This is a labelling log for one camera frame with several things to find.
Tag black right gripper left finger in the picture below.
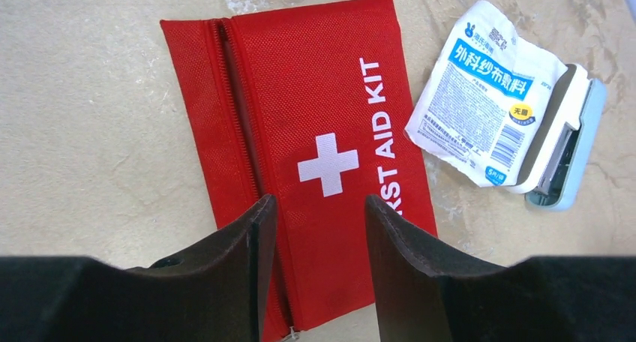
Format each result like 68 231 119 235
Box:
1 195 277 341

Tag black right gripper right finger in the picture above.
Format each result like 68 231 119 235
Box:
364 195 635 341

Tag red first aid pouch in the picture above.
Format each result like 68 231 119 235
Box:
160 0 437 341

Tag blue white stapler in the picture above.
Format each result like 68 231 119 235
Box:
505 64 607 212

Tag white gauze dressing packet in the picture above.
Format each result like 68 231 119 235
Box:
405 0 567 187

